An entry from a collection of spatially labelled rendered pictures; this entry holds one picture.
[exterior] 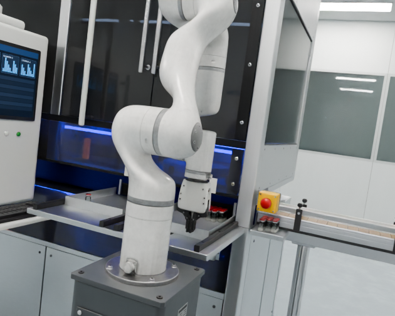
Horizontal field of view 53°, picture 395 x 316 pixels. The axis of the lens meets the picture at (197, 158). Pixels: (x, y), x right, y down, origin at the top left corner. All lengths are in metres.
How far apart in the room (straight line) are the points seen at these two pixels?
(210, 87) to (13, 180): 1.03
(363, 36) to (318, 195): 2.34
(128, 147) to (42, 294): 1.31
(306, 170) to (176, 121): 5.27
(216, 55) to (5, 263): 1.56
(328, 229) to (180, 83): 0.90
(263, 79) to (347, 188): 4.69
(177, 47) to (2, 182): 1.09
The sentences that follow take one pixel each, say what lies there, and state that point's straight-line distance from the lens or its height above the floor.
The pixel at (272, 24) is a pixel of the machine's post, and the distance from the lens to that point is 1.58.
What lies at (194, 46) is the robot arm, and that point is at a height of 1.45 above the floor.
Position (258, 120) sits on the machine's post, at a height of 1.29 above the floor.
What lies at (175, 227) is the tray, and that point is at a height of 0.90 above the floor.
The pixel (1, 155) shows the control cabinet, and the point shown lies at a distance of 1.85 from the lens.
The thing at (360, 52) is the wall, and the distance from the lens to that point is 6.21.
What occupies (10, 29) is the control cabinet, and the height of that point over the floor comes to 1.53.
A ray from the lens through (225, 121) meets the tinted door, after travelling 1.57.
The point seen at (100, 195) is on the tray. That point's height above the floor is 0.89.
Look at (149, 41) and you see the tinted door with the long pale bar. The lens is 1.76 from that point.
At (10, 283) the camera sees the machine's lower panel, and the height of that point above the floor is 0.34.
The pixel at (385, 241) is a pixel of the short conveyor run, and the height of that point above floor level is 0.92.
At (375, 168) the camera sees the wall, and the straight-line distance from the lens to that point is 6.09.
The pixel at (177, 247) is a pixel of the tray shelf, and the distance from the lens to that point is 1.24.
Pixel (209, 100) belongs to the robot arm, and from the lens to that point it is 1.24.
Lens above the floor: 1.26
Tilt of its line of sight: 5 degrees down
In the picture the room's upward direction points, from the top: 7 degrees clockwise
